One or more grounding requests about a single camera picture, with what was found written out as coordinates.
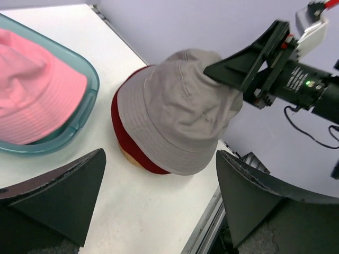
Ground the grey bucket hat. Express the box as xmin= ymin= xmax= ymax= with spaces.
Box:
xmin=118 ymin=49 xmax=243 ymax=176

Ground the wooden egg-shaped hat stand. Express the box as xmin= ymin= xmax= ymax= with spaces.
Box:
xmin=118 ymin=143 xmax=144 ymax=169

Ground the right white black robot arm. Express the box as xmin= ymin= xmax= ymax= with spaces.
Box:
xmin=203 ymin=20 xmax=338 ymax=133

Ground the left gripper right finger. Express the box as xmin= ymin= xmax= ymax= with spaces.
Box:
xmin=216 ymin=150 xmax=338 ymax=253

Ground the teal transparent plastic tray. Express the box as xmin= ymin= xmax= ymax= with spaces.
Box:
xmin=1 ymin=14 xmax=100 ymax=156

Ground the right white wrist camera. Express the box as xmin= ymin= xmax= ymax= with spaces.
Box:
xmin=295 ymin=0 xmax=338 ymax=60

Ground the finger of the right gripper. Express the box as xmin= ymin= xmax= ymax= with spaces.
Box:
xmin=203 ymin=20 xmax=289 ymax=93

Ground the dark red cap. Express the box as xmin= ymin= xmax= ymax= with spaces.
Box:
xmin=111 ymin=66 xmax=170 ymax=175

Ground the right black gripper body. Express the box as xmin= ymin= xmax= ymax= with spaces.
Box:
xmin=243 ymin=37 xmax=334 ymax=110

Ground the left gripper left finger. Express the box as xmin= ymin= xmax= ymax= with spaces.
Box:
xmin=1 ymin=149 xmax=106 ymax=253

